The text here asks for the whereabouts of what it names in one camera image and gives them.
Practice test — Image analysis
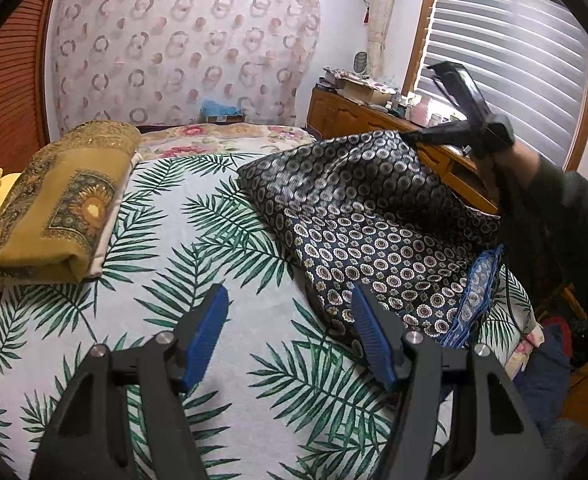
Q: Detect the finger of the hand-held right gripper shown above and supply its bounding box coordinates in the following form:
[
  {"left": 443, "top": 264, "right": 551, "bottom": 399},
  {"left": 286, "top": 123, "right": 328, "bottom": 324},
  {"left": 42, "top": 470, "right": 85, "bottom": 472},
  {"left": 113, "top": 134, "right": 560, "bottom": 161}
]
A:
[
  {"left": 404, "top": 122, "right": 479, "bottom": 148},
  {"left": 426, "top": 60, "right": 489, "bottom": 128}
]

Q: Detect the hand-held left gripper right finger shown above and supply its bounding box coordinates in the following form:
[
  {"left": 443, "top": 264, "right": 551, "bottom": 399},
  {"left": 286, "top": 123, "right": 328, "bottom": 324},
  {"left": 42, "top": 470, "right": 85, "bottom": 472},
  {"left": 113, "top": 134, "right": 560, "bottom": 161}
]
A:
[{"left": 350, "top": 284, "right": 554, "bottom": 480}]

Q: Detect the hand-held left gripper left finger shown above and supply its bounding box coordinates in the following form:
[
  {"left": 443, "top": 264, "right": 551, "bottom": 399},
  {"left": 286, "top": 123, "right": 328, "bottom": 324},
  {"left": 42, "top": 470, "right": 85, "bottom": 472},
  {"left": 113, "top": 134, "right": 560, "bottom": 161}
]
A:
[{"left": 29, "top": 284, "right": 229, "bottom": 480}]

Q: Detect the dark patterned garment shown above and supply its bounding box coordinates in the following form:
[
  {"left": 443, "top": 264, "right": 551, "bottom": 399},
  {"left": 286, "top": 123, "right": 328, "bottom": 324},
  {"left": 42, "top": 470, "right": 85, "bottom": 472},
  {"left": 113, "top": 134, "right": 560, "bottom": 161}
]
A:
[{"left": 236, "top": 130, "right": 505, "bottom": 357}]

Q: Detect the person's right forearm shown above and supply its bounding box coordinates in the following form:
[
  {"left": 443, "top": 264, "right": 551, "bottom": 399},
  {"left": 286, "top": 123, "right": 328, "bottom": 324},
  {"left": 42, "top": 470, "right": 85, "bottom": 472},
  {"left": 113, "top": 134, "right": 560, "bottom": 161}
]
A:
[{"left": 488, "top": 142, "right": 588, "bottom": 321}]

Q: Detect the pink container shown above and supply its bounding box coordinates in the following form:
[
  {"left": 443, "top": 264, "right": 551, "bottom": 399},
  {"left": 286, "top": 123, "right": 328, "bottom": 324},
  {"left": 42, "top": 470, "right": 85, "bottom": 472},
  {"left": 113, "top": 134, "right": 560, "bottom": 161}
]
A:
[{"left": 408, "top": 98, "right": 443, "bottom": 124}]

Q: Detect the palm leaf printed sheet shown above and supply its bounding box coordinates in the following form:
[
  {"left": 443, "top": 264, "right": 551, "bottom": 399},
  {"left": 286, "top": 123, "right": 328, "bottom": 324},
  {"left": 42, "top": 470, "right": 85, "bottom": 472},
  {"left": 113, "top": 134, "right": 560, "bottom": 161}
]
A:
[{"left": 0, "top": 152, "right": 535, "bottom": 480}]

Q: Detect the white window blind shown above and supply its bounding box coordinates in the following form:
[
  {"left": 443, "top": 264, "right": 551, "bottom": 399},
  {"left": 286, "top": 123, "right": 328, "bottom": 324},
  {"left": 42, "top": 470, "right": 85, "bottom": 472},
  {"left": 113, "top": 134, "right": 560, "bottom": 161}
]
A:
[{"left": 424, "top": 0, "right": 588, "bottom": 168}]

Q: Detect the cardboard box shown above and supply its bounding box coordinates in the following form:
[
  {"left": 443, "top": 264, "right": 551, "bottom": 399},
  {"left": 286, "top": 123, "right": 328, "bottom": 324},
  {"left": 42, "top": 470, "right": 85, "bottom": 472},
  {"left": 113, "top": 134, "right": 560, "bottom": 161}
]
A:
[{"left": 336, "top": 77, "right": 398, "bottom": 107}]

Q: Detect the wooden dresser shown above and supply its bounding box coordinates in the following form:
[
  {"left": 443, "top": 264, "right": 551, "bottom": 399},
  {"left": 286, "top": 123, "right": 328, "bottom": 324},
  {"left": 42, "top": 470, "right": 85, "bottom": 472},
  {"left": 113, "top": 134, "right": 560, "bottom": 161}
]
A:
[{"left": 306, "top": 86, "right": 505, "bottom": 212}]

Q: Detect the floral printed cloth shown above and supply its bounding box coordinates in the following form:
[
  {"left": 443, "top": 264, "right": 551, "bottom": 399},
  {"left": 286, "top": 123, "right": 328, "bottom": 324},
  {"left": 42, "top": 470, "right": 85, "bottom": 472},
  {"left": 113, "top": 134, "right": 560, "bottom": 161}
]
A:
[{"left": 323, "top": 66, "right": 375, "bottom": 87}]

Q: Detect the lace curtain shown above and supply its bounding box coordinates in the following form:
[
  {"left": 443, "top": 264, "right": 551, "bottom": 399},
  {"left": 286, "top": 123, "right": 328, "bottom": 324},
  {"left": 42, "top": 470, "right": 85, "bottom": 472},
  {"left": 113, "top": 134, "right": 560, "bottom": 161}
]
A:
[{"left": 368, "top": 0, "right": 401, "bottom": 82}]

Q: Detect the dark blue cloth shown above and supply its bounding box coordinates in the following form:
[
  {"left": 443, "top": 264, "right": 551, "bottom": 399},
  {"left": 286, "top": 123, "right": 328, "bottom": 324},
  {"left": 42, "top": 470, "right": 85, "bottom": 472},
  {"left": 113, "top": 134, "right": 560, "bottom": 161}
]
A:
[{"left": 515, "top": 321, "right": 575, "bottom": 422}]

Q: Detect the folded mustard patterned blanket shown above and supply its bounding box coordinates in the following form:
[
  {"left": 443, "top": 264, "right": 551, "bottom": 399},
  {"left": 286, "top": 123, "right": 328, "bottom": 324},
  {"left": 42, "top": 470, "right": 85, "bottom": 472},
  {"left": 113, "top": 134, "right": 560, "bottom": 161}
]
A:
[{"left": 0, "top": 121, "right": 142, "bottom": 287}]

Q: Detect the teal cloth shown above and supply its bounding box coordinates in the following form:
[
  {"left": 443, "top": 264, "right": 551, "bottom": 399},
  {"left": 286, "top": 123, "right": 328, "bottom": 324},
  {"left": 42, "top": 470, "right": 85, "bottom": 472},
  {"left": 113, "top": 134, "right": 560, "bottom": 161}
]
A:
[{"left": 201, "top": 98, "right": 245, "bottom": 124}]

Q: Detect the wooden slatted panel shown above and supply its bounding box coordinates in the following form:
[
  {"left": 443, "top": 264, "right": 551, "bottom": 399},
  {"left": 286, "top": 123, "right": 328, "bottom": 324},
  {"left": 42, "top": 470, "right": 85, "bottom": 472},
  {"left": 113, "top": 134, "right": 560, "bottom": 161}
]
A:
[{"left": 0, "top": 0, "right": 63, "bottom": 187}]

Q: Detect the wooden window frame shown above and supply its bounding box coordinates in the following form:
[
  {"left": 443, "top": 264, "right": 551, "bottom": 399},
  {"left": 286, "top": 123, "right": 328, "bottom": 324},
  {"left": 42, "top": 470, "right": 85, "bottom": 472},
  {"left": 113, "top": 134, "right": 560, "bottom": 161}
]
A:
[{"left": 403, "top": 0, "right": 588, "bottom": 174}]

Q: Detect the ring printed wall curtain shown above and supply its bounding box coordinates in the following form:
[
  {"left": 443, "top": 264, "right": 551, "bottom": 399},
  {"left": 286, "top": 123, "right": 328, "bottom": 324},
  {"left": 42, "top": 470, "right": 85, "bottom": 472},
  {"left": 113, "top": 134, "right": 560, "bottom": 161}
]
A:
[{"left": 51, "top": 0, "right": 323, "bottom": 134}]

